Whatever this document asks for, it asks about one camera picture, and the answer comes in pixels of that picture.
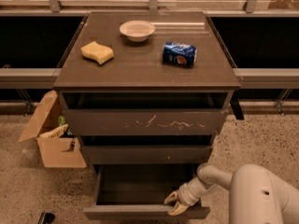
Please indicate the snack bag in box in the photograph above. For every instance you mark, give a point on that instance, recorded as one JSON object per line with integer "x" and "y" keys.
{"x": 59, "y": 131}

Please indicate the dark grey drawer cabinet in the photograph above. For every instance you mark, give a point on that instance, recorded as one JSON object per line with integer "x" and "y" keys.
{"x": 138, "y": 78}

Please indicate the open cardboard box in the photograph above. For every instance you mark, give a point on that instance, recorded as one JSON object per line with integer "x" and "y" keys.
{"x": 63, "y": 152}

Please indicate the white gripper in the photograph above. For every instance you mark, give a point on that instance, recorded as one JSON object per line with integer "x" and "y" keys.
{"x": 186, "y": 194}

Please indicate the yellow sponge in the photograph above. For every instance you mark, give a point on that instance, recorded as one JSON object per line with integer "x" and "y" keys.
{"x": 97, "y": 52}

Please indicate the white ceramic bowl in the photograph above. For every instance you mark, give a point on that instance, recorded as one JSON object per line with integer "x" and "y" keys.
{"x": 137, "y": 31}

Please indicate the metal window railing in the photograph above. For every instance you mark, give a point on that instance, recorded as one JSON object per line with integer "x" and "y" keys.
{"x": 32, "y": 56}

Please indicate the blue Pepsi can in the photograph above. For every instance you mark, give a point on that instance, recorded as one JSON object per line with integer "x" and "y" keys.
{"x": 179, "y": 54}

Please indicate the black object on floor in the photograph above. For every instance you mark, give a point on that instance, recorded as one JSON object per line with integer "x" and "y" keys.
{"x": 46, "y": 218}

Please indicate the top drawer scratched front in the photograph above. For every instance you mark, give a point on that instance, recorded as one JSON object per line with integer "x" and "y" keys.
{"x": 144, "y": 122}

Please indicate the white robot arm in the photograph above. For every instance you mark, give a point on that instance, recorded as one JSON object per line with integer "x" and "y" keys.
{"x": 256, "y": 195}

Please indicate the grey drawer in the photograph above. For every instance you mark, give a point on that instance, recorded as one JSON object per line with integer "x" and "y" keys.
{"x": 146, "y": 154}
{"x": 136, "y": 191}

